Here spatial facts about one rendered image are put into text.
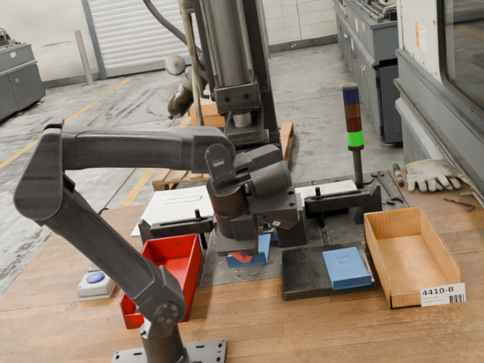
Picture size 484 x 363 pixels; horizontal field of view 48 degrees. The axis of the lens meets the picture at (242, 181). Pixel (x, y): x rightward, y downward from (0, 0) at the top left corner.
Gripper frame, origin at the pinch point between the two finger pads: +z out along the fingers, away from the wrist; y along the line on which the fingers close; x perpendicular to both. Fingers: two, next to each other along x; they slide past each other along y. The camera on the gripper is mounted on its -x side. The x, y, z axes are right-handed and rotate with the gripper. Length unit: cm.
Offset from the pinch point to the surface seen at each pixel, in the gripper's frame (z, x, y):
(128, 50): 443, 301, 842
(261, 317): 9.4, -1.5, -6.7
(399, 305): 7.8, -25.8, -7.4
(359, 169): 19.7, -25.1, 38.2
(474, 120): 33, -62, 66
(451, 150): 55, -60, 77
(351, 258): 12.5, -19.4, 6.8
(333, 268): 11.3, -15.5, 4.0
